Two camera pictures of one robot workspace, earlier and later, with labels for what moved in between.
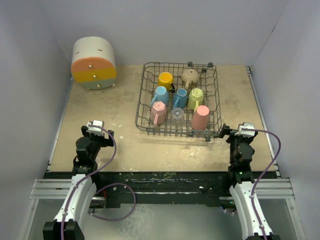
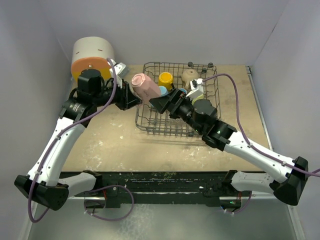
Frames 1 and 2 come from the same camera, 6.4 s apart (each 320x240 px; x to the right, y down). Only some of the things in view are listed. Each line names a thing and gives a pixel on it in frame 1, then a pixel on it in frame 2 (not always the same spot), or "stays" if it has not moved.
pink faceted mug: [158, 112] -> [144, 87]
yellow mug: [165, 79] stays
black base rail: [113, 189] stays
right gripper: [225, 131] -> [172, 102]
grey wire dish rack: [179, 98] stays
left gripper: [105, 142] -> [126, 98]
